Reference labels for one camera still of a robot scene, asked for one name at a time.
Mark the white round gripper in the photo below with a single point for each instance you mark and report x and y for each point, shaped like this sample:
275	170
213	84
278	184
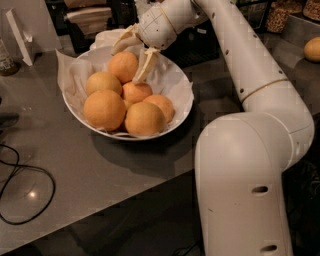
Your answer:
152	29

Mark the orange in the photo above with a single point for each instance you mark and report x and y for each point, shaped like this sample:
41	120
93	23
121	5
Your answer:
123	65
312	50
105	109
144	119
164	103
103	81
136	92

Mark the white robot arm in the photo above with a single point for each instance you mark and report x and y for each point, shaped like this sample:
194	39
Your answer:
240	157

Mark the small white upturned bowl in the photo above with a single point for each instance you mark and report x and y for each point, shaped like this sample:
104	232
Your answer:
109	37

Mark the orange at bowl front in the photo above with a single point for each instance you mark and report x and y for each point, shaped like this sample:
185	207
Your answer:
144	119

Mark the white round bowl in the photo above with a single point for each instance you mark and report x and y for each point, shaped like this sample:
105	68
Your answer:
180	100

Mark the brown napkin stack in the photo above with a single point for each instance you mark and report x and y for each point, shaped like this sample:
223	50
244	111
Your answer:
91	19

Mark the black cup with packets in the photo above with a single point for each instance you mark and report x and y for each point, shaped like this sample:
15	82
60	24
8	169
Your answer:
193	46

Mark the small orange partly hidden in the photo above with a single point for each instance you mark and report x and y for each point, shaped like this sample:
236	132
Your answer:
128	104

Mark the white card stand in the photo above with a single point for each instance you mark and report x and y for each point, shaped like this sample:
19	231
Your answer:
24	40

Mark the dark bottle at left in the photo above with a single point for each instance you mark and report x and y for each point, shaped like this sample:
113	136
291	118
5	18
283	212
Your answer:
7	65

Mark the jar of nuts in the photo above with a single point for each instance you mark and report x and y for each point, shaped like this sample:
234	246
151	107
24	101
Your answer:
277	16

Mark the black object at left edge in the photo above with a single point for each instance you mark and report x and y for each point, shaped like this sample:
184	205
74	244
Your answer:
8	120

